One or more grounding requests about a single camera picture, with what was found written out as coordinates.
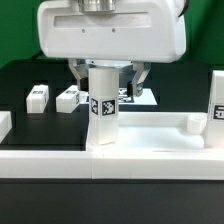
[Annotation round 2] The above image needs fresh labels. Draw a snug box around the fiducial marker sheet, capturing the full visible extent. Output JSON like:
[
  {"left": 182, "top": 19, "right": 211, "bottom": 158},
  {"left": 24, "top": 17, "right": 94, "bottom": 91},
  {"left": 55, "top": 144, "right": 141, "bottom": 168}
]
[{"left": 119, "top": 88, "right": 157, "bottom": 105}]

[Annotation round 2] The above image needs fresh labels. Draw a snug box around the white left fence block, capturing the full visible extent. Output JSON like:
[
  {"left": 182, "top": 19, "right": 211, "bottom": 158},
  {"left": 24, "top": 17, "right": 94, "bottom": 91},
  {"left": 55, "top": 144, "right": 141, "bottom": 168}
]
[{"left": 0, "top": 111, "right": 12, "bottom": 143}]

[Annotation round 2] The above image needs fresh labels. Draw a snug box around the white desk tabletop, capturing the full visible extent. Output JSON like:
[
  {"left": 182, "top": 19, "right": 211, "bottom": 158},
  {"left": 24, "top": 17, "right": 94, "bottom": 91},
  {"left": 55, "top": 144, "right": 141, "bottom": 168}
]
[{"left": 86, "top": 112, "right": 224, "bottom": 154}]

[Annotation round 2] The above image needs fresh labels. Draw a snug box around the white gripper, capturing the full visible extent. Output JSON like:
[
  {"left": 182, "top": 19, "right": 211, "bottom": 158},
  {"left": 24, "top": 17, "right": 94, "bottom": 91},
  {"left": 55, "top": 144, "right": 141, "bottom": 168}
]
[{"left": 37, "top": 0, "right": 186, "bottom": 97}]

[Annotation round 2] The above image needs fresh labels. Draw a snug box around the white front fence bar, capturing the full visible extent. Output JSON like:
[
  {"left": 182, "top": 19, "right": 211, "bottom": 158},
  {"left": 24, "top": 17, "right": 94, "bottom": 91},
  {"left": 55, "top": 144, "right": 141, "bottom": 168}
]
[{"left": 0, "top": 150, "right": 224, "bottom": 180}]

